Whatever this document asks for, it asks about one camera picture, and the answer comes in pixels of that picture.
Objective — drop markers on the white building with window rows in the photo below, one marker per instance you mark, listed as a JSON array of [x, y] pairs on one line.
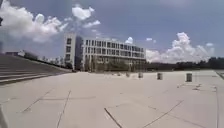
[[106, 51]]

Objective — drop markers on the pale concrete slab plaza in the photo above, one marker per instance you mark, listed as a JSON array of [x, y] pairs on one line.
[[110, 93]]

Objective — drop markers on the row of square stone bollards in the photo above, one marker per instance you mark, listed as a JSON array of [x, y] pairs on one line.
[[189, 77]]

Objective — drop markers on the row of trees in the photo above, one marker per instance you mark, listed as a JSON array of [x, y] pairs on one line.
[[193, 64]]

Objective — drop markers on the wide grey stone steps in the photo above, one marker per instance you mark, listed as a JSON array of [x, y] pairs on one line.
[[20, 71]]

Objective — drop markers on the dark raised kerb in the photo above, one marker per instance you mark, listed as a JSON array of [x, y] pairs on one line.
[[221, 74]]

